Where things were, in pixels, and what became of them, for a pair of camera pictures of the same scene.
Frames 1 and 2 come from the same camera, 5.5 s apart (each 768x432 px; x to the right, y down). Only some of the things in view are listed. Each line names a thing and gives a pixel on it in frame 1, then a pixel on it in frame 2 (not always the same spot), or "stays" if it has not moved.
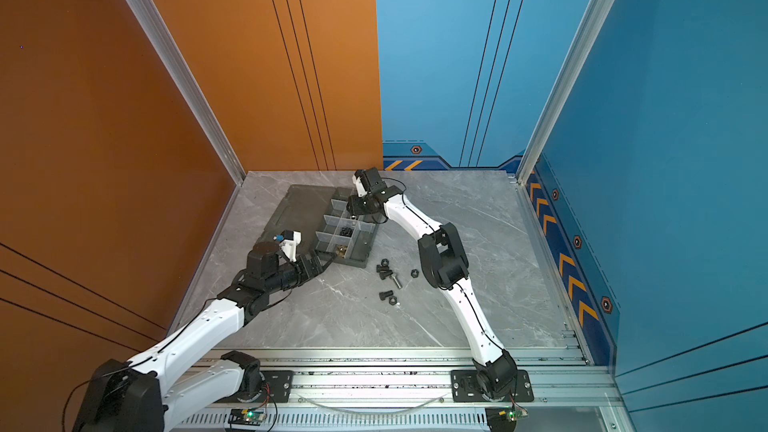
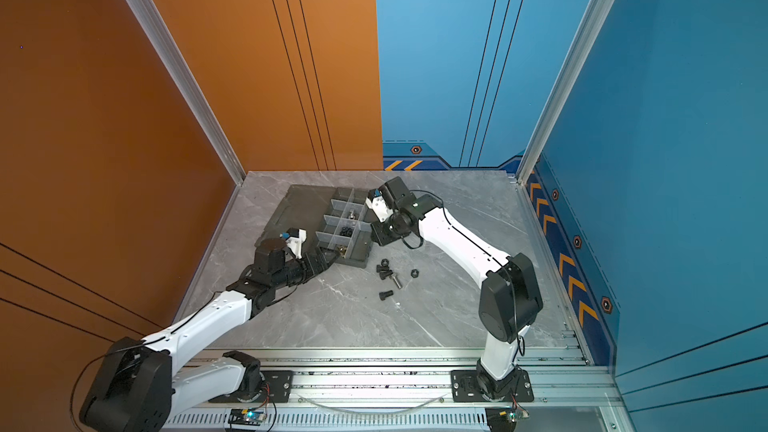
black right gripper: x=355 y=209 -> x=382 y=239
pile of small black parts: x=384 y=270 stays
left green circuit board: x=247 y=416 stays
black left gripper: x=316 y=267 stays
